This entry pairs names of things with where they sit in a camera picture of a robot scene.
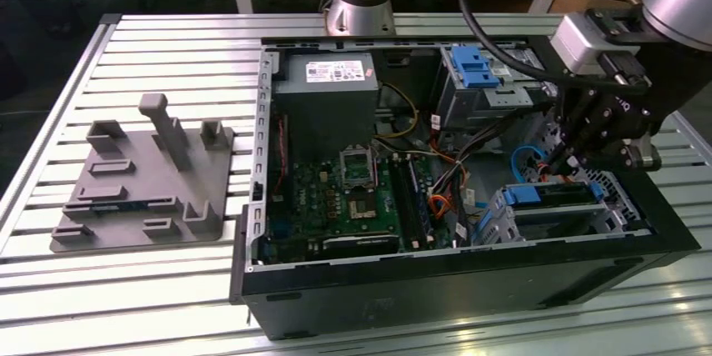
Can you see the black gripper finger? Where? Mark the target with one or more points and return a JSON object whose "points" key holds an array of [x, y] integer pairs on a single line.
{"points": [[617, 153], [581, 122]]}

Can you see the green motherboard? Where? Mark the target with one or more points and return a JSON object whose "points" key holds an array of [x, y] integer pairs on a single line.
{"points": [[310, 197]]}

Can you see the gray parts rack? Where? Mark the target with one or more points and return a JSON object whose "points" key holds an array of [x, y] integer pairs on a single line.
{"points": [[138, 172]]}

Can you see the metal drive cage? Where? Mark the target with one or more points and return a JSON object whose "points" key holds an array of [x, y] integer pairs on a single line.
{"points": [[500, 101]]}

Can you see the CPU socket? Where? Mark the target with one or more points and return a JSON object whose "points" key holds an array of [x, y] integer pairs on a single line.
{"points": [[362, 207]]}

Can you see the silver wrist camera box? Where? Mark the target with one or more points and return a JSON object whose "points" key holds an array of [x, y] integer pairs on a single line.
{"points": [[578, 43]]}

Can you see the gray power supply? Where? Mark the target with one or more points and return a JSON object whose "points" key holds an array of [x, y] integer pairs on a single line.
{"points": [[328, 122]]}

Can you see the black PC case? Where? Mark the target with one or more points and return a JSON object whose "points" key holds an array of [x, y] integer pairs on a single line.
{"points": [[445, 297]]}

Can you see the blue drive cage latch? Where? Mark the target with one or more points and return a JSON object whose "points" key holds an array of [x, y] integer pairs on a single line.
{"points": [[472, 68]]}

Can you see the metal disk bay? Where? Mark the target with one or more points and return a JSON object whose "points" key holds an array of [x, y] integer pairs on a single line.
{"points": [[556, 224]]}

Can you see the black RAM stick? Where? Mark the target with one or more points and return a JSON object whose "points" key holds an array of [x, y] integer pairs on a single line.
{"points": [[402, 202]]}

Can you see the black graphics card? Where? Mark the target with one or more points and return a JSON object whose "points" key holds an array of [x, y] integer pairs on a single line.
{"points": [[361, 244]]}

